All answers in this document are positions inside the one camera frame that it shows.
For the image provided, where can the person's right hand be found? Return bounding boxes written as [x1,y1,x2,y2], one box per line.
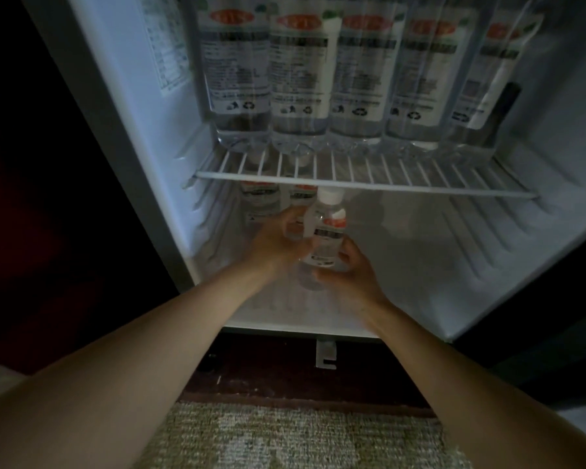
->
[314,237,392,324]

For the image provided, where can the person's left hand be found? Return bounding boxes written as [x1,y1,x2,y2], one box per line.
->
[246,205,318,285]

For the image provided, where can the small clear bottle white cap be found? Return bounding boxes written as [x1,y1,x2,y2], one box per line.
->
[298,187,350,291]

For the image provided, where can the person's left forearm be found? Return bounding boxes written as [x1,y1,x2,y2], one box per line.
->
[0,263,274,469]

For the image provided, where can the person's right forearm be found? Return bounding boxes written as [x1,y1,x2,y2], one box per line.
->
[366,299,586,469]

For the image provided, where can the clear water bottle red label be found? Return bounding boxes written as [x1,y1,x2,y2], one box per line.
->
[329,0,402,153]
[284,183,319,240]
[268,0,334,155]
[238,180,282,224]
[447,0,548,158]
[385,0,475,153]
[194,0,272,153]

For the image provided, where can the white mini fridge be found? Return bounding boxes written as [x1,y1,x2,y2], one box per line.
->
[20,0,586,345]

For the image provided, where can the beige woven rug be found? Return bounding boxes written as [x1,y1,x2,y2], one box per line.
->
[136,400,475,469]

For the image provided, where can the white printed fridge sticker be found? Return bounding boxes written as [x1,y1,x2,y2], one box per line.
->
[138,0,192,97]

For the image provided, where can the white metal hinge bracket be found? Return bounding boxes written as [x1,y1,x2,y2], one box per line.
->
[315,339,338,371]

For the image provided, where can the white wire fridge shelf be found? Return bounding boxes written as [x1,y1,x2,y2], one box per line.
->
[190,145,541,200]

